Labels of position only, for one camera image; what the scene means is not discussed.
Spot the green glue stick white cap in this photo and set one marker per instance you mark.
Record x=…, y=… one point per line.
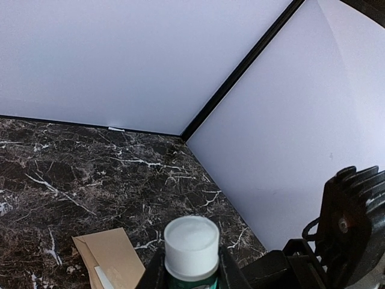
x=191, y=252

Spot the brown paper envelope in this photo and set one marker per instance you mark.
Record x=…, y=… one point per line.
x=114, y=253

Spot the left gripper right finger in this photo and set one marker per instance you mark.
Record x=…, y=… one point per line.
x=229, y=274

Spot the white letter paper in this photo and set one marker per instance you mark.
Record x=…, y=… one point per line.
x=106, y=284

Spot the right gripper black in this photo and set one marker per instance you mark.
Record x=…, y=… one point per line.
x=295, y=266

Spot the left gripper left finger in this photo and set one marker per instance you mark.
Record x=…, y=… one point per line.
x=155, y=275

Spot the right black frame post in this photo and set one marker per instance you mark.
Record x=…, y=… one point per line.
x=241, y=69

